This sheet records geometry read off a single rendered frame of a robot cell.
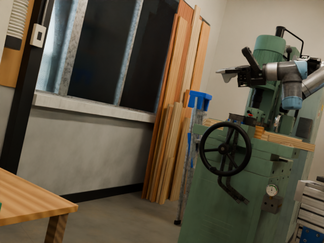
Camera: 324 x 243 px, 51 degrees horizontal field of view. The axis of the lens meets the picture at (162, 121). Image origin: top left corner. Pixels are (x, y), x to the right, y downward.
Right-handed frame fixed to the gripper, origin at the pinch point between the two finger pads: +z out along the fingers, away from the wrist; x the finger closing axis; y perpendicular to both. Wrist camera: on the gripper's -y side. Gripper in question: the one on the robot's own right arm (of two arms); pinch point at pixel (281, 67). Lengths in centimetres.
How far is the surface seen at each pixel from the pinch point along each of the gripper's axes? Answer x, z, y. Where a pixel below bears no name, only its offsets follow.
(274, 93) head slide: -5.6, 5.3, -21.6
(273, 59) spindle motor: -4.5, 6.4, 1.9
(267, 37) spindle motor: -9.5, 12.2, 13.0
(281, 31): -31.8, 10.7, 8.6
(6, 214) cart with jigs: 153, 34, 19
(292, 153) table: 34.7, -18.1, -30.6
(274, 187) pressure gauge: 52, -15, -42
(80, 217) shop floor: 85, 119, -102
